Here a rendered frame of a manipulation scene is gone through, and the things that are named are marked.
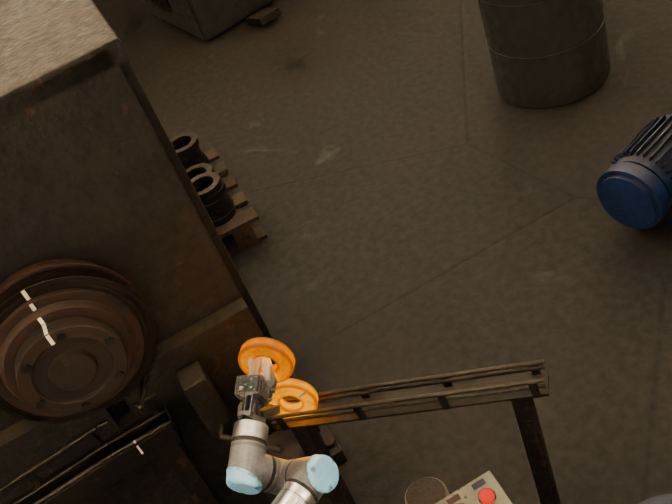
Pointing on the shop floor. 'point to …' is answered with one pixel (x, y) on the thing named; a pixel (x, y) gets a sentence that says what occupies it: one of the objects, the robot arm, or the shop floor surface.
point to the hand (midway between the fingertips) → (264, 356)
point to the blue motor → (641, 178)
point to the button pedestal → (479, 492)
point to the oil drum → (546, 49)
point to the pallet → (218, 194)
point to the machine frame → (114, 243)
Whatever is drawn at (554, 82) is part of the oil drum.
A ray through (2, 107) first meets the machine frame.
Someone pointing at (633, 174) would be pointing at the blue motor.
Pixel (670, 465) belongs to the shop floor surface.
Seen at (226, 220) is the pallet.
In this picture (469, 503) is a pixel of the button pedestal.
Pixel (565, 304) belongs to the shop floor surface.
